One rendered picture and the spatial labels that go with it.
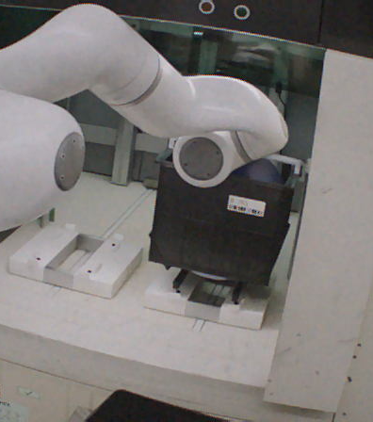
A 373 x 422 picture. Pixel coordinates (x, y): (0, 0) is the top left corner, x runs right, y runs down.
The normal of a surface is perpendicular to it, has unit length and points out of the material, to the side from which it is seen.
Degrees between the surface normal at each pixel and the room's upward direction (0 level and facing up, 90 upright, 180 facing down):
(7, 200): 108
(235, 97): 45
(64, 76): 121
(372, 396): 90
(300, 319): 90
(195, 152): 89
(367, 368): 90
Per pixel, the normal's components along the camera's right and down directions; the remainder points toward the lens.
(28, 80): 0.00, 0.74
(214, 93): 0.30, -0.43
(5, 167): 0.20, 0.30
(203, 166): -0.22, 0.32
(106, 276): 0.13, -0.94
